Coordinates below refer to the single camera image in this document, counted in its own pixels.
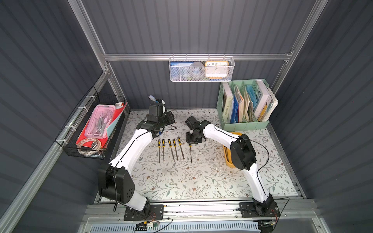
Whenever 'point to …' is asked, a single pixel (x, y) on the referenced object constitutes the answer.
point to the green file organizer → (244, 105)
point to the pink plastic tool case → (101, 117)
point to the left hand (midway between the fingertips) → (171, 114)
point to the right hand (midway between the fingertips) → (191, 140)
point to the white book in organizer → (265, 102)
